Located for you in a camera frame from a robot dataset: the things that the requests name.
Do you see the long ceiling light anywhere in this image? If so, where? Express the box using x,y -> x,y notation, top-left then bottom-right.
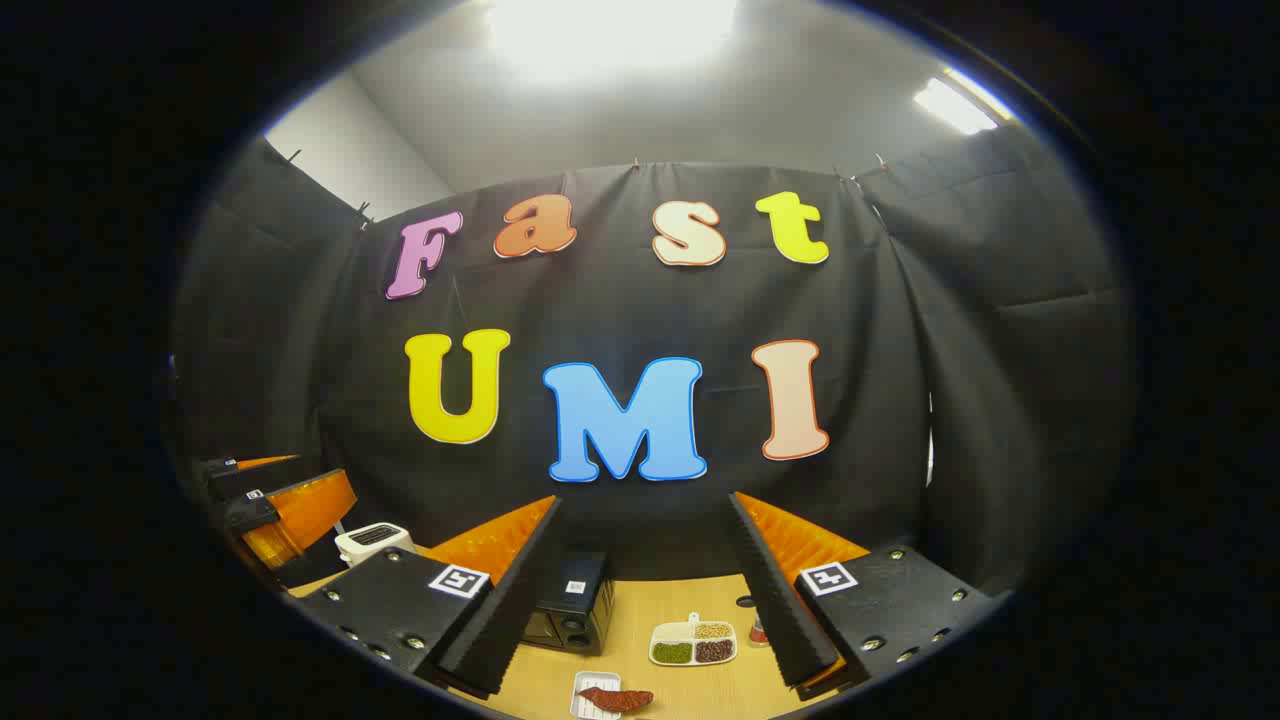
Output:
913,68 -> 1013,136

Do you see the wide ceiling light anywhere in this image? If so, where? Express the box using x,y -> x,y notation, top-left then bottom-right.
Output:
485,0 -> 741,86

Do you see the brown meat strip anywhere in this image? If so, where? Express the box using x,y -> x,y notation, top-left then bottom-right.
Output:
578,686 -> 655,714

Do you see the black electric oven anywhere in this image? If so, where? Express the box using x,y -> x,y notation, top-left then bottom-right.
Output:
520,548 -> 617,657

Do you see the white divided plate of beans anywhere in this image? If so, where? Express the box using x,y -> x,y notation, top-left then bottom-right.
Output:
649,613 -> 739,668

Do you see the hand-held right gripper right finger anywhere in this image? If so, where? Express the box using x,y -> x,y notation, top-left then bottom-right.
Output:
727,490 -> 1006,701

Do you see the small white ribbed tray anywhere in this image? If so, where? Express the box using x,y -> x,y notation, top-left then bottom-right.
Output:
569,670 -> 623,720

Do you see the white toaster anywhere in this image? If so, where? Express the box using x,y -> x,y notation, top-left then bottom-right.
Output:
334,522 -> 417,569

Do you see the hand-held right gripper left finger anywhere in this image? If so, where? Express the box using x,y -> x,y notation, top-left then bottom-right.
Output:
297,495 -> 563,699

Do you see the black backdrop cloth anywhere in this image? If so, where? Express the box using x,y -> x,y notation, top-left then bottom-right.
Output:
170,125 -> 1136,601

